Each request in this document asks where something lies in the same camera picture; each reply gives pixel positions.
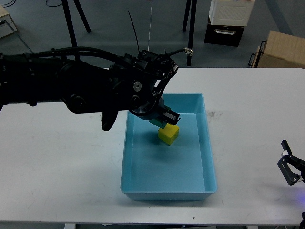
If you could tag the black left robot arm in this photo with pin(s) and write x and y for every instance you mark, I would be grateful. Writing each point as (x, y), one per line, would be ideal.
(90, 80)

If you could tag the black table leg left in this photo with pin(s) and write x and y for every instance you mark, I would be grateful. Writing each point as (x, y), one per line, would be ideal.
(69, 22)

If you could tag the black angled leg right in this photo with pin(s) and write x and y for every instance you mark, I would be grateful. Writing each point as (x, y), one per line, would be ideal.
(186, 14)

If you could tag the yellow wooden block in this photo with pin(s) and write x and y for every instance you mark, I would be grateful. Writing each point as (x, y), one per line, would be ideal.
(169, 133)

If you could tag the black table leg right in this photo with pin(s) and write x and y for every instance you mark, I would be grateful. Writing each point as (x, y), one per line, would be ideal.
(192, 23)

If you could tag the light blue plastic box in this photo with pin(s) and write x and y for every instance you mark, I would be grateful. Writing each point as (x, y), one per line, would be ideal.
(184, 170)

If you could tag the wooden cabinet with metal legs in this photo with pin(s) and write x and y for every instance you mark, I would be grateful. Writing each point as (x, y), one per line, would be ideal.
(7, 25)

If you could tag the green wooden block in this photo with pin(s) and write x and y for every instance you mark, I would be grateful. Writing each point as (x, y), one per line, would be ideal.
(159, 122)

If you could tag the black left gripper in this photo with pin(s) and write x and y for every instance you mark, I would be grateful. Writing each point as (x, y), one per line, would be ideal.
(151, 110)

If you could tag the black angled leg left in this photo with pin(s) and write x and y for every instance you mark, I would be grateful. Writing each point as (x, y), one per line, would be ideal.
(82, 15)

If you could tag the cardboard box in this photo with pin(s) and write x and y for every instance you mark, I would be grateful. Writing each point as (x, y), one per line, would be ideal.
(279, 50)

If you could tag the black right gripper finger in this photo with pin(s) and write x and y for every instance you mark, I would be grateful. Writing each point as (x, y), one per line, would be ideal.
(292, 168)

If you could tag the black angled leg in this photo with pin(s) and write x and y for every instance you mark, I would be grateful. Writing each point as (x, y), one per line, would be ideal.
(82, 15)
(186, 14)

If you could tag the black table leg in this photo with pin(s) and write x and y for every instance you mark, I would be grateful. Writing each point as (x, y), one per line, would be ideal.
(69, 22)
(192, 23)

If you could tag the white storage crate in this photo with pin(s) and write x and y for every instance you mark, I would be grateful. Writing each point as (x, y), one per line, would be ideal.
(230, 12)

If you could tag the black storage box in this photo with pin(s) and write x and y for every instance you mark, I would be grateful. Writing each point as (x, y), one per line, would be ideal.
(223, 34)

